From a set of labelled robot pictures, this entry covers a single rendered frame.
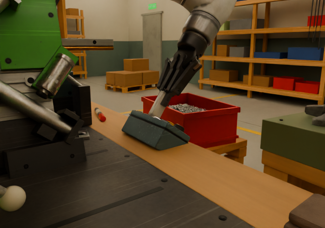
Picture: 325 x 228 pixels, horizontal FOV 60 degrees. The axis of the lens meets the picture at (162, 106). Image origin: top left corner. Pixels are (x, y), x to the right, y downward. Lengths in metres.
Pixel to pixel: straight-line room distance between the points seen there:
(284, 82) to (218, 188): 5.50
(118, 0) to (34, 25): 10.52
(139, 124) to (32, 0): 0.33
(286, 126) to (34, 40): 0.58
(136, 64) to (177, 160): 6.89
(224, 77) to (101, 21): 5.49
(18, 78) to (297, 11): 6.13
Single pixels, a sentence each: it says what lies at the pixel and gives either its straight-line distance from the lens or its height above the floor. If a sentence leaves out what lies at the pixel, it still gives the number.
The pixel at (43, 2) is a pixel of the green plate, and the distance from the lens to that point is 0.63.
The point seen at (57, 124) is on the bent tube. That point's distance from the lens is 0.55.
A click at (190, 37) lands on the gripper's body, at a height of 1.13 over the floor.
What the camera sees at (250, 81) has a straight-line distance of 6.28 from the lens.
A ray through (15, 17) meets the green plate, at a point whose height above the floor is 1.16.
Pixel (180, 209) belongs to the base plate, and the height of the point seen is 0.90.
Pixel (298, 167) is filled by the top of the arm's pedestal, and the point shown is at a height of 0.84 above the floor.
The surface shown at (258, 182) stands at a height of 0.90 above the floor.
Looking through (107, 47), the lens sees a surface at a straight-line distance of 0.79.
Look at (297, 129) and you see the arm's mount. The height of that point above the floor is 0.93.
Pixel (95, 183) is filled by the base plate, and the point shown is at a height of 0.90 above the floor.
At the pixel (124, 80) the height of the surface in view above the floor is 0.29.
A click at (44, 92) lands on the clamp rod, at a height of 1.03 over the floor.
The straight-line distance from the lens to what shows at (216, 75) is 6.96.
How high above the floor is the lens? 1.11
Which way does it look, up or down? 12 degrees down
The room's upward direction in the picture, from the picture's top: straight up
